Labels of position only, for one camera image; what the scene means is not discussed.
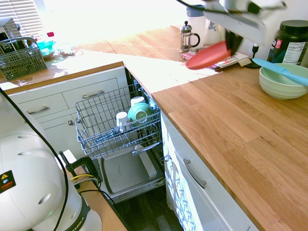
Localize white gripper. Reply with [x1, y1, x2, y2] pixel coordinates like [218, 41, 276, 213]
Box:
[203, 3, 268, 58]

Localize coral red plate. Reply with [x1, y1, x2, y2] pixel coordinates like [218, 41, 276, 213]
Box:
[185, 40, 233, 71]

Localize grey dishwasher door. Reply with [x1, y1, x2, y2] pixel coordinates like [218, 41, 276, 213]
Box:
[99, 149, 166, 204]

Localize food cookbook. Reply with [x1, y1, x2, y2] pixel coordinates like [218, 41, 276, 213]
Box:
[214, 51, 251, 69]

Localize white vase blue flowers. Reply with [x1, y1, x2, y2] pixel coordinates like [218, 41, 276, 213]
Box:
[203, 18, 221, 46]

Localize black candle holder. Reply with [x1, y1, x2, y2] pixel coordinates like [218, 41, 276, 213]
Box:
[245, 45, 262, 68]

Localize white pitcher blue lid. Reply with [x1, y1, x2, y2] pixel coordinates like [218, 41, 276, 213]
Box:
[186, 4, 207, 48]

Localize glass french press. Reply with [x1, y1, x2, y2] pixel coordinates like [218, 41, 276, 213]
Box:
[180, 21, 201, 54]

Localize black protein powder jar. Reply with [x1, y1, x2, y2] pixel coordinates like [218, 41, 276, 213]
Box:
[266, 20, 308, 66]

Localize blue plastic knife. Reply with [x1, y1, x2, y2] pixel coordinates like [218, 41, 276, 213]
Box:
[252, 58, 308, 87]

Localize light green bowl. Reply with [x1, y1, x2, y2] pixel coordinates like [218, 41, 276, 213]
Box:
[259, 63, 308, 101]

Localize white cup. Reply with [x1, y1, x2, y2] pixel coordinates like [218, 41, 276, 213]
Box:
[130, 96, 147, 108]
[115, 112, 131, 133]

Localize white patterned towel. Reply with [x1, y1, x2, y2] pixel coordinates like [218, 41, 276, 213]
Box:
[160, 115, 201, 231]

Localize small glass jar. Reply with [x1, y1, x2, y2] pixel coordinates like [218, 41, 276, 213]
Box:
[57, 43, 77, 57]

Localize green glass container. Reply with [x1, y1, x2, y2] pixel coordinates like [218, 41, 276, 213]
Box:
[36, 39, 55, 60]

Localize black clamp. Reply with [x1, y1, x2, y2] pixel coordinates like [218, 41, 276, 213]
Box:
[59, 151, 102, 188]

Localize small white box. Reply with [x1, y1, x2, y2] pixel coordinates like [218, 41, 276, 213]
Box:
[56, 150, 77, 165]

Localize grey cutlery basket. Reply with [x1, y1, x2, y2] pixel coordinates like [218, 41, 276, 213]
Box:
[0, 37, 48, 81]

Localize silver coffee machine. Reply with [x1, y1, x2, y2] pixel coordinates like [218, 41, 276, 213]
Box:
[0, 17, 25, 56]

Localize grey drawer handle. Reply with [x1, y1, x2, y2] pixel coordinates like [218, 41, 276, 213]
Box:
[183, 158, 207, 190]

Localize silver drawer handle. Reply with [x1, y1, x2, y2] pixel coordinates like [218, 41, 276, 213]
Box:
[82, 90, 104, 99]
[26, 106, 50, 115]

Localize grey wire dishwasher rack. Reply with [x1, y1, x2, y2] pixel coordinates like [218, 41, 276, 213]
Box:
[75, 83, 162, 159]

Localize thin black wire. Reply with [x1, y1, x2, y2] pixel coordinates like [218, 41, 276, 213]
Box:
[79, 189, 115, 205]

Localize grey wire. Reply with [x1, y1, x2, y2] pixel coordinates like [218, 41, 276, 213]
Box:
[73, 177, 102, 190]

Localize yellow wire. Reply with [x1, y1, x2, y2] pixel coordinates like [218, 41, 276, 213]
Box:
[70, 173, 93, 181]

